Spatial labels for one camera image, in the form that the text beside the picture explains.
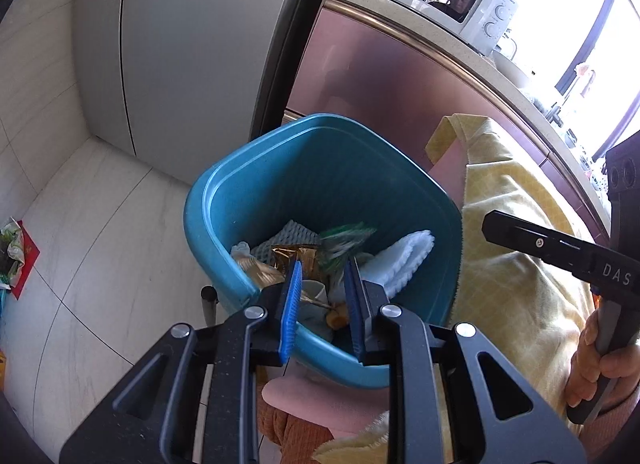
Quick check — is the white microwave oven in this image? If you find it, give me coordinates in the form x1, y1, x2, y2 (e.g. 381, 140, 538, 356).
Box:
356, 0, 519, 57

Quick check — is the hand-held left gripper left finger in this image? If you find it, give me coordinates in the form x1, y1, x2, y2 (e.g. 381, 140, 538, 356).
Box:
59, 260, 305, 464

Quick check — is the red paper envelope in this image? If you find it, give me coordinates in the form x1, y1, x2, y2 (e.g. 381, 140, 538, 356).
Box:
10, 219, 41, 301

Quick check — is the teal plastic bin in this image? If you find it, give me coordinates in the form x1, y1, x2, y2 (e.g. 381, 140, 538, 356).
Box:
184, 114, 463, 390

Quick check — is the yellow checked tablecloth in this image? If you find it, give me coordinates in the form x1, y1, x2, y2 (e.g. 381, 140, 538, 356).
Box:
312, 114, 616, 464

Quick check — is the orange quilted cushion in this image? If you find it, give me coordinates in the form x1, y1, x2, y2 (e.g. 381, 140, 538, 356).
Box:
257, 399, 351, 464

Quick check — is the person's right hand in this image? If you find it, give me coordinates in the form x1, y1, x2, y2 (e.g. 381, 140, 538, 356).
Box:
565, 310, 640, 410

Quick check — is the crumpled white tissue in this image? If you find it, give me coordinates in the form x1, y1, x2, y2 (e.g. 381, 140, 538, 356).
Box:
300, 280, 331, 325

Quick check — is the green snack wrapper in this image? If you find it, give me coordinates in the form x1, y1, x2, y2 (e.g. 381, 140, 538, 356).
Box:
317, 223, 377, 275

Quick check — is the grey refrigerator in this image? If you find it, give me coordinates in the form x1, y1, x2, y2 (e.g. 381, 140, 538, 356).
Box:
75, 0, 321, 175

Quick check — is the grey knitted cloth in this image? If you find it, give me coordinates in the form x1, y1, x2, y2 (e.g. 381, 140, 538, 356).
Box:
250, 221, 321, 265

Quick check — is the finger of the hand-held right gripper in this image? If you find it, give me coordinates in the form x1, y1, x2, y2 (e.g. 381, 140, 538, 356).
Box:
481, 210, 597, 290

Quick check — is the white bowl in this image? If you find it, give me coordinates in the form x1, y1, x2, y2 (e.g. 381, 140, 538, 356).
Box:
492, 50, 531, 87

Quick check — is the white cloth in bin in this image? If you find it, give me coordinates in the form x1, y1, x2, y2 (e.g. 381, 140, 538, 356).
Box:
360, 230, 435, 297

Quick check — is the brown food scrap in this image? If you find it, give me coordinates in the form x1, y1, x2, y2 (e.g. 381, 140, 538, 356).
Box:
325, 304, 348, 330

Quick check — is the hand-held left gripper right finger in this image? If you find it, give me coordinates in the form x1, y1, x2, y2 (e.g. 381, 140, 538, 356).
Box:
344, 256, 587, 464

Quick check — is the glass pitcher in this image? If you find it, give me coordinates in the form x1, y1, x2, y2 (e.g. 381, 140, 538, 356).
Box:
495, 29, 518, 57

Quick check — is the brown kitchen cabinet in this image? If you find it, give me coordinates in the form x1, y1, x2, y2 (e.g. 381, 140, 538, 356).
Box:
282, 0, 611, 235

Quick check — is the green plastic bag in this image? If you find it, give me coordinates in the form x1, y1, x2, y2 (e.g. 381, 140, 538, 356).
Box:
0, 218, 26, 290

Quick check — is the black metal leg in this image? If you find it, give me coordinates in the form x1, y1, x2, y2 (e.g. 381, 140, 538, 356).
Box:
200, 286, 221, 327

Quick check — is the person's right forearm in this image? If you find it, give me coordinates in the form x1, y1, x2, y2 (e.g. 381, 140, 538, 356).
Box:
575, 384, 640, 462

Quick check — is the gold snack wrapper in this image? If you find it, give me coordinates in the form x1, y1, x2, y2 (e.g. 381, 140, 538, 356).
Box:
270, 243, 321, 280

